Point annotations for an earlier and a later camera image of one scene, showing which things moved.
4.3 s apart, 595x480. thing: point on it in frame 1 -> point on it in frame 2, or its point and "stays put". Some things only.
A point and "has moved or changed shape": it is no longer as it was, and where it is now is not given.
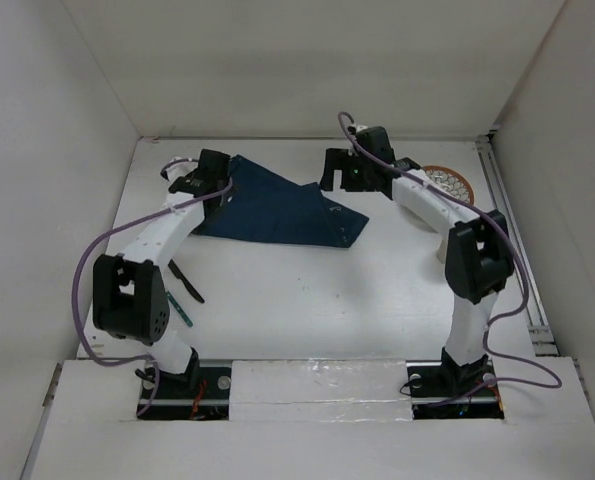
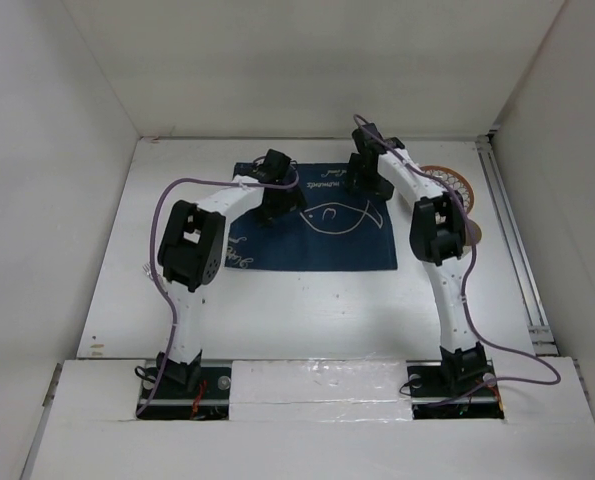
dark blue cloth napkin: (262, 204) has moved or changed shape
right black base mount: (442, 390) stays put
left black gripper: (213, 214) -> (293, 202)
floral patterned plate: (451, 181) stays put
